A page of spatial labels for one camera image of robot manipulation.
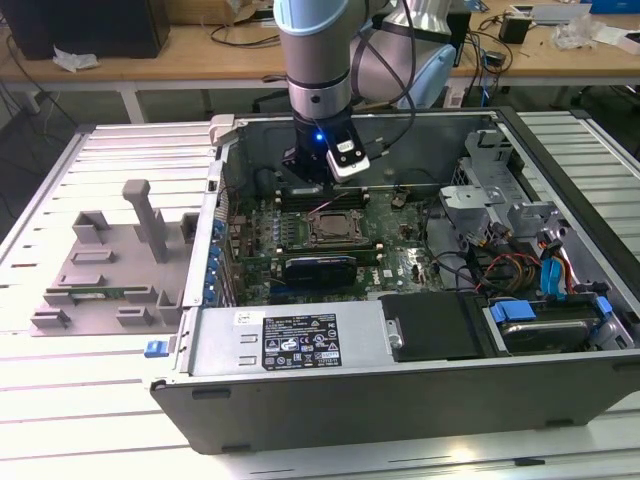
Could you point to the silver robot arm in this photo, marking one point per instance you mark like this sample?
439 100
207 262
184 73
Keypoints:
315 50

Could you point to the black cylinder part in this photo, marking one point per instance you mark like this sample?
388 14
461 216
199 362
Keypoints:
265 182

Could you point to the round coin battery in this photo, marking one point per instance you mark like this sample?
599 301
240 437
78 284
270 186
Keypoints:
398 201

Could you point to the black graphics card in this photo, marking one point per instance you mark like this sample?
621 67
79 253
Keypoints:
320 272

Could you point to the green motherboard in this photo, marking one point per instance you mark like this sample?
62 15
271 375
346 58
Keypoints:
400 272

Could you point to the metal drive cage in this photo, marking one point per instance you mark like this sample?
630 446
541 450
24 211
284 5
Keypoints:
472 196

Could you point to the wooden desk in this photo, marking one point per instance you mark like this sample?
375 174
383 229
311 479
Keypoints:
150 60

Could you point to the silver power supply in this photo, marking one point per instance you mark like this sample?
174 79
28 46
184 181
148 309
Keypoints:
220 345

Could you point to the black power connector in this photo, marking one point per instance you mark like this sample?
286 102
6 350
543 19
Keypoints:
501 232

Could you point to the black plastic bay cover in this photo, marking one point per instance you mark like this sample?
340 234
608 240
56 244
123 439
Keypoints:
435 325

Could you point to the small black adapter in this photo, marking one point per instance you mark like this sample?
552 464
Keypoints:
495 58

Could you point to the grey parts rack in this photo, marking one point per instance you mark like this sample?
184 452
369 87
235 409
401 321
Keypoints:
130 280

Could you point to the green RAM stick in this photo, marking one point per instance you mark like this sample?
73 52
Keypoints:
110 292

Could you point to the blue case latch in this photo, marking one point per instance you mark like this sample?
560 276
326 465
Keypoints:
154 348

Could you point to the small black cube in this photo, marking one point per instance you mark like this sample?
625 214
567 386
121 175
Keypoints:
514 30

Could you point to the large black computer tower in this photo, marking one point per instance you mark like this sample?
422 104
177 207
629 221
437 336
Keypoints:
100 27

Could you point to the crumpled white paper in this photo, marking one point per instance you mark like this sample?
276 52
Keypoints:
75 59

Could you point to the open black PC case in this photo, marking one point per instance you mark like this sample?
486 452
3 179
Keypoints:
350 415

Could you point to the grey flat tray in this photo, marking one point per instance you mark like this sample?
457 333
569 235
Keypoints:
560 16

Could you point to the hard disk in blue carrier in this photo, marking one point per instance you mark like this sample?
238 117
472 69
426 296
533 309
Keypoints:
545 336

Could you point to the crumpled clear plastic bag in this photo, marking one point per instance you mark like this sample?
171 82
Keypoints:
575 32

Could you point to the white sheet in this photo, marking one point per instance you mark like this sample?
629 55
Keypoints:
610 35

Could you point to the blue box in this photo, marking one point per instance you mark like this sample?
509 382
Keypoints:
615 6

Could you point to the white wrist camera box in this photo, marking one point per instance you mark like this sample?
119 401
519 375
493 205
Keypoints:
350 160

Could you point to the dark device white frame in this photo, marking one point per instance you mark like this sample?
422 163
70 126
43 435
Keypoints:
631 44

